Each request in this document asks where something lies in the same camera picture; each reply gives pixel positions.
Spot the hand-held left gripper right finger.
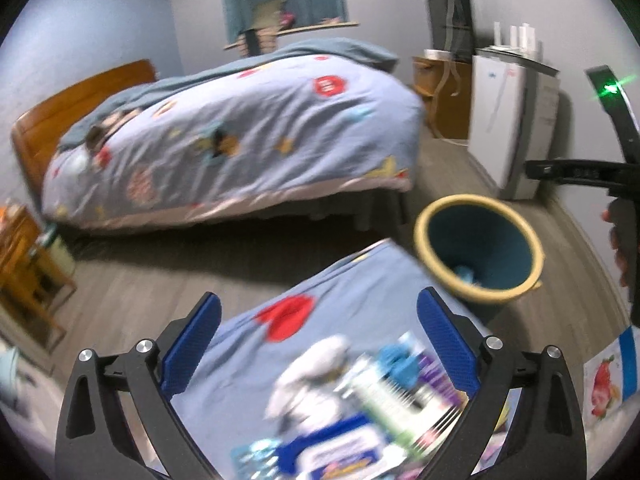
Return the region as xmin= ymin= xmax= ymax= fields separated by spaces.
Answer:
xmin=416 ymin=287 xmax=587 ymax=480

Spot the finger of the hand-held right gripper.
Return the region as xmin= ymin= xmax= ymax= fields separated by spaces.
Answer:
xmin=524 ymin=158 xmax=623 ymax=187

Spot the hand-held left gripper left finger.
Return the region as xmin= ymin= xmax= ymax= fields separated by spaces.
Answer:
xmin=55 ymin=291 xmax=223 ymax=480

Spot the blue face mask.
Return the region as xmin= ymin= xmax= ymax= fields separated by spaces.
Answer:
xmin=376 ymin=342 xmax=423 ymax=388

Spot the blue bin with yellow rim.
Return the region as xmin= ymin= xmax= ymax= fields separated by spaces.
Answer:
xmin=414 ymin=195 xmax=545 ymax=307

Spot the person's right hand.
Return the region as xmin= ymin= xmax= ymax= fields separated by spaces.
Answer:
xmin=601 ymin=206 xmax=634 ymax=289

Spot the purple striped wrapper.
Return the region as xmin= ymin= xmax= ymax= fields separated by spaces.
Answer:
xmin=412 ymin=352 xmax=473 ymax=413

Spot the white mini fridge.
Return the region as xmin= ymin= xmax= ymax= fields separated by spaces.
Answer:
xmin=467 ymin=47 xmax=562 ymax=202

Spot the green and white packet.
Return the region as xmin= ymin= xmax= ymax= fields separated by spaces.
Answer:
xmin=345 ymin=357 xmax=431 ymax=443

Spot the cartoon printed blue table blanket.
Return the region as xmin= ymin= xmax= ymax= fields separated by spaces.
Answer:
xmin=165 ymin=239 xmax=513 ymax=480

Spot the crumpled white tissue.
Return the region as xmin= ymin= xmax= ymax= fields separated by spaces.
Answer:
xmin=267 ymin=335 xmax=352 ymax=433

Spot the white router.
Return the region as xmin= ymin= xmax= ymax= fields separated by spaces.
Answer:
xmin=491 ymin=20 xmax=544 ymax=57

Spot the wooden cabinet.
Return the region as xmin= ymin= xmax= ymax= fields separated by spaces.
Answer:
xmin=412 ymin=55 xmax=474 ymax=141

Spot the blue and white packet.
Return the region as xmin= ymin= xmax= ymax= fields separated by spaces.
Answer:
xmin=276 ymin=414 xmax=388 ymax=480

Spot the strawberry picture box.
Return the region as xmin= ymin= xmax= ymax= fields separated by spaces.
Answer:
xmin=582 ymin=326 xmax=640 ymax=419

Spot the wooden chair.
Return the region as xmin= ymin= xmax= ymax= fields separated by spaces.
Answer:
xmin=0 ymin=204 xmax=79 ymax=358

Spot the black monitor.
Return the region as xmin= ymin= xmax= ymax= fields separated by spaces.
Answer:
xmin=426 ymin=0 xmax=474 ymax=62

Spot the wooden bed headboard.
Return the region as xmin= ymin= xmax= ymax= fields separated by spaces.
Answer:
xmin=11 ymin=59 xmax=159 ymax=198

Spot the grey hanging strap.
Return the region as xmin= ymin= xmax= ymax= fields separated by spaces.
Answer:
xmin=436 ymin=0 xmax=467 ymax=98

